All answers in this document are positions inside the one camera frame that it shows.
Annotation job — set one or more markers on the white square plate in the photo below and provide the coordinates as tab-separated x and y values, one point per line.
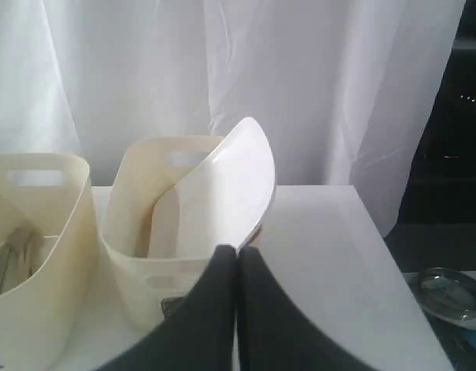
223	200

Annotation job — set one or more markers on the cream bin triangle mark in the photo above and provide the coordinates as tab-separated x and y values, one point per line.
51	194

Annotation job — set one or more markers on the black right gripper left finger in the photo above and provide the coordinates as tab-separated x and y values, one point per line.
199	334

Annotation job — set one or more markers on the cream bin square mark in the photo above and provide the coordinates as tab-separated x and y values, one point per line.
148	169

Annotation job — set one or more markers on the steel table knife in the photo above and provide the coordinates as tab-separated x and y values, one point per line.
19	257

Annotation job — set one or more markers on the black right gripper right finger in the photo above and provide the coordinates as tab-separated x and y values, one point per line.
272	332

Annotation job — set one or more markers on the clear glass lid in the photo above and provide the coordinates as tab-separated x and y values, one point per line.
447	295

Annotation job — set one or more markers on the white backdrop curtain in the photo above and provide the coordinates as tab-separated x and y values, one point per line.
343	89

